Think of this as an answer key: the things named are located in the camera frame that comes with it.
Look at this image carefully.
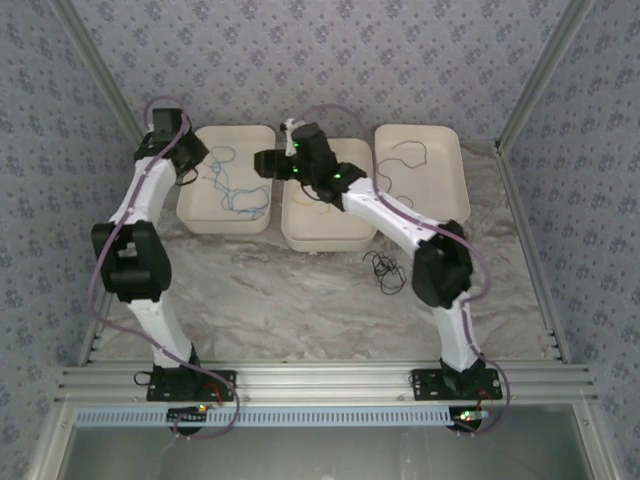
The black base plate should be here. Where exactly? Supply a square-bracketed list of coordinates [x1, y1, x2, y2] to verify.
[411, 368, 504, 401]
[146, 368, 237, 403]

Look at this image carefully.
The thin black cable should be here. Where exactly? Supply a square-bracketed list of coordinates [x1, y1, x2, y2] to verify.
[374, 139, 429, 211]
[362, 250, 407, 297]

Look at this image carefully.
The thin blue cable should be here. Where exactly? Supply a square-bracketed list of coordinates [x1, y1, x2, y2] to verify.
[208, 143, 266, 221]
[201, 172, 274, 221]
[212, 159, 271, 215]

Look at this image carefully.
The cream plastic tray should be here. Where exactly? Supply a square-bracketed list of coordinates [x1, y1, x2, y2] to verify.
[373, 123, 471, 234]
[175, 124, 276, 235]
[280, 137, 378, 253]

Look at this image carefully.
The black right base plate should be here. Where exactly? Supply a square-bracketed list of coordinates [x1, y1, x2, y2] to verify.
[411, 368, 504, 401]

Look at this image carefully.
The aluminium mounting rail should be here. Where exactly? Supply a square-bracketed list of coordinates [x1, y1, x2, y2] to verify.
[54, 363, 600, 404]

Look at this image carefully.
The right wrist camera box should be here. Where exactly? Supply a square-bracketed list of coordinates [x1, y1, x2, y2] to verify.
[279, 118, 307, 157]

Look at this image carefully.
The aluminium frame post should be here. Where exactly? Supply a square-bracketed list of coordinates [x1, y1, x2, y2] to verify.
[49, 0, 153, 157]
[493, 0, 597, 154]

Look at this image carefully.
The aluminium table side rail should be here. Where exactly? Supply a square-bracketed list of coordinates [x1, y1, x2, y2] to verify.
[76, 149, 153, 369]
[494, 147, 572, 365]

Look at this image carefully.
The blue-grey slotted cable duct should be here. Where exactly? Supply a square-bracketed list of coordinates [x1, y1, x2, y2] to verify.
[74, 404, 464, 429]

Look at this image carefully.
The thin yellow cable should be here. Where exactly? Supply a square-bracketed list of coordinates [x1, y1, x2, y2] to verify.
[292, 185, 332, 215]

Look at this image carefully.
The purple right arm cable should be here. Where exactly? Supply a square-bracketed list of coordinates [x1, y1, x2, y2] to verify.
[302, 102, 514, 437]

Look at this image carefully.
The black electronics board with LEDs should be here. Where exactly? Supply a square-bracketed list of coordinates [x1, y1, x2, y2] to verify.
[452, 407, 489, 432]
[167, 405, 211, 432]

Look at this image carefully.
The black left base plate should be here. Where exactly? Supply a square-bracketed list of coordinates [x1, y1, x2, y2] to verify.
[146, 368, 237, 403]

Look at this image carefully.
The grey metal panel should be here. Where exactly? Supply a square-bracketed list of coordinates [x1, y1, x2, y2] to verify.
[59, 422, 599, 480]

